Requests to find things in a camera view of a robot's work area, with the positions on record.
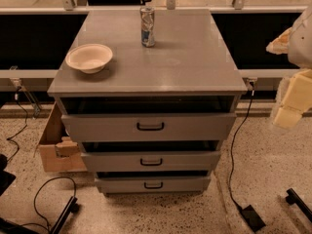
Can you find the grey top drawer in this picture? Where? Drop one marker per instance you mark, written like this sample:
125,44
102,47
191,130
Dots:
148,127

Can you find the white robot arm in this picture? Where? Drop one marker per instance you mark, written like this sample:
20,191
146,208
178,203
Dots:
296,42

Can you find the black stand leg right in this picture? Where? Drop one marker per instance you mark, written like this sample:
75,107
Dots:
293,198

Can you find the grey middle drawer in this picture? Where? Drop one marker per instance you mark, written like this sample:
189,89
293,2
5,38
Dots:
151,161

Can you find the grey drawer cabinet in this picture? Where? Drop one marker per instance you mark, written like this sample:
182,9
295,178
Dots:
187,58

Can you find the metal railing frame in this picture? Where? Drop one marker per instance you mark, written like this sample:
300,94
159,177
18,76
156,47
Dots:
35,41

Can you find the grey drawer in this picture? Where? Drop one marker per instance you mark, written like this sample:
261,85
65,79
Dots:
153,184
151,161
148,127

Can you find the black power adapter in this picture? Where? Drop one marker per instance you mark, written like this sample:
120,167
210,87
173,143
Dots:
252,218

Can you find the white bowl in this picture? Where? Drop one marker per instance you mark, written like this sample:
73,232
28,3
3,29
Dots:
89,58

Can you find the grey bottom drawer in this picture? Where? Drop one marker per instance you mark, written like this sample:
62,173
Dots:
153,184

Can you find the cardboard box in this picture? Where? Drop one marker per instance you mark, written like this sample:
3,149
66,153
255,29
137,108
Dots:
57,151

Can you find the black stand leg left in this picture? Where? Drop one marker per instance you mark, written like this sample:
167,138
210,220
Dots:
7,227

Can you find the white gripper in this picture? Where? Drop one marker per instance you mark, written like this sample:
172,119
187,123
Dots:
301,48

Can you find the black stand leg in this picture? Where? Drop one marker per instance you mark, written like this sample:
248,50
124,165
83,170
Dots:
293,198
7,227

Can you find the silver blue drink can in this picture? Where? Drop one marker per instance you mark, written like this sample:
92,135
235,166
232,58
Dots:
147,26

